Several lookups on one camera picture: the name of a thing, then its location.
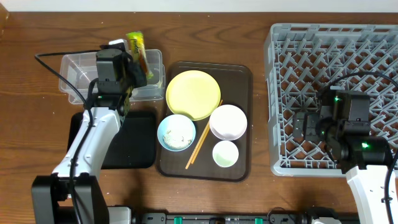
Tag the light green cup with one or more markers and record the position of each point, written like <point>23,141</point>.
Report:
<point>225,154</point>

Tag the dark brown serving tray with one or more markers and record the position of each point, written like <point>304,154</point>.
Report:
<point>235,82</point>

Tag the wooden chopstick upper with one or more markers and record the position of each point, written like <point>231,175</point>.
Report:
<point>188,164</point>

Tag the wooden chopstick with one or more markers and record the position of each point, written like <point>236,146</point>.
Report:
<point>188,164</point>
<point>200,143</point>

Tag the grey dishwasher rack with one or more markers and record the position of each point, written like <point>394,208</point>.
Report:
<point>301,59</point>

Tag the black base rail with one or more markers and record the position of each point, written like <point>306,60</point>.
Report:
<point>162,218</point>

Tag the wooden chopstick lower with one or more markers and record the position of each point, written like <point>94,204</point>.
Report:
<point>200,143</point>

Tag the black waste tray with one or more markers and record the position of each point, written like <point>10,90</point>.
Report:
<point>133,147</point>

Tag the blue bowl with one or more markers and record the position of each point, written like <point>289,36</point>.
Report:
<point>175,121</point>

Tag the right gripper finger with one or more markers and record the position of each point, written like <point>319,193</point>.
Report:
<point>310,126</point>
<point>299,120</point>

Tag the clear plastic waste bin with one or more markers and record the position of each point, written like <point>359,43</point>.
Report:
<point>80,70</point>

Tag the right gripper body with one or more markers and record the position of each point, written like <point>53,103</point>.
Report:
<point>331,129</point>

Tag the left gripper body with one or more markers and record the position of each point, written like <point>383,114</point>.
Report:
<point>134,78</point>

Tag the cooked rice pile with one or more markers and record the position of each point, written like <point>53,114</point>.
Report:
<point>178,139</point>

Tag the yellow plate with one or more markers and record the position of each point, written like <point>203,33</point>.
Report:
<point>194,94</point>

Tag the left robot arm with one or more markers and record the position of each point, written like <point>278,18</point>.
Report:
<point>71,193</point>

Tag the pink white bowl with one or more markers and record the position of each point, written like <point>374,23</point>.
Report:
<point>228,122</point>

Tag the green snack wrapper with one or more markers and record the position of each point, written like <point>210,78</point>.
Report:
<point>138,52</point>

